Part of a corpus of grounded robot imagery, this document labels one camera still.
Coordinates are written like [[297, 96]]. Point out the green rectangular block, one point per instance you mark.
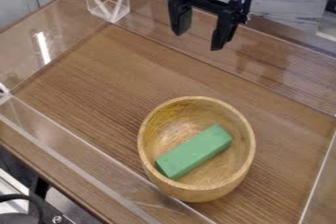
[[195, 151]]

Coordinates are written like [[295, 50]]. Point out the brown wooden bowl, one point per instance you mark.
[[173, 122]]

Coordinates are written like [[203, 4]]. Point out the clear acrylic enclosure wall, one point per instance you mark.
[[88, 65]]

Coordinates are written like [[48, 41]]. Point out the black table leg bracket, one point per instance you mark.
[[40, 208]]

